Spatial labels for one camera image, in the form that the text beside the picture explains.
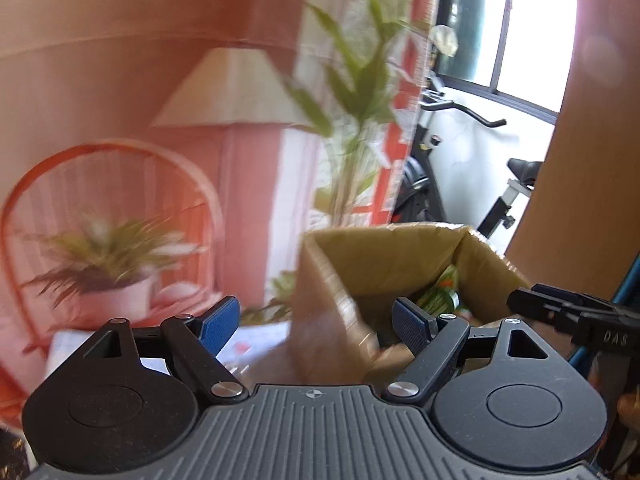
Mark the white cloth on pole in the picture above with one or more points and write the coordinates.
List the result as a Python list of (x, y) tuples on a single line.
[(445, 41)]

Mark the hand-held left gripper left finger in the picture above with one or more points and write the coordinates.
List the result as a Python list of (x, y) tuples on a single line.
[(220, 325)]

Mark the black exercise bike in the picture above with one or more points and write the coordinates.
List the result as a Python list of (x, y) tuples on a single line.
[(420, 180)]

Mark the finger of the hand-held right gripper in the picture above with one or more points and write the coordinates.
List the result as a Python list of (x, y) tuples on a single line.
[(540, 307), (570, 294)]

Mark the wooden door panel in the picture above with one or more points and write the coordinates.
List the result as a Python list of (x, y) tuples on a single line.
[(585, 185)]

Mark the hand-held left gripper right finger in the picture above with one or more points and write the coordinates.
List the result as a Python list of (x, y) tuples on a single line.
[(412, 325)]

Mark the blue panel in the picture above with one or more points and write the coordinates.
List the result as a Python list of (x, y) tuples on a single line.
[(627, 280)]

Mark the green chip packet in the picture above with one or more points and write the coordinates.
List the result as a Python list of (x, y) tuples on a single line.
[(440, 292)]

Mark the printed room backdrop cloth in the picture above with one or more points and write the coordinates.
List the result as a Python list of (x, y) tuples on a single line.
[(150, 85)]

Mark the brown cardboard box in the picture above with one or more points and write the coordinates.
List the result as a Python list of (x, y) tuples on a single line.
[(325, 310)]

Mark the dark framed window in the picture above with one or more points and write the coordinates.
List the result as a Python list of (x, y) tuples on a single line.
[(530, 25)]

